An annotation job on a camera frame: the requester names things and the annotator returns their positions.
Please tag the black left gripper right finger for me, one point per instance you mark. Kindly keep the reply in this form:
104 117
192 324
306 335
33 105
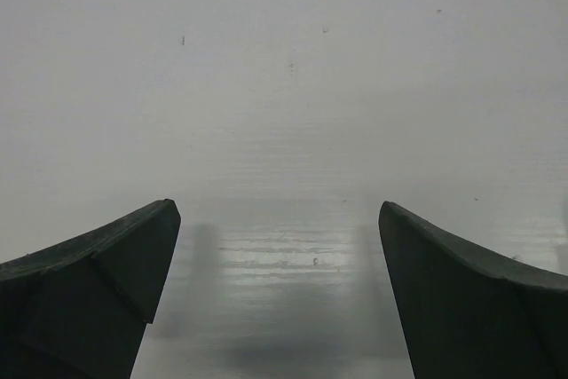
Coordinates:
467 311

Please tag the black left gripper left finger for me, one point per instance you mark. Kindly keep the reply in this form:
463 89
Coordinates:
80 308

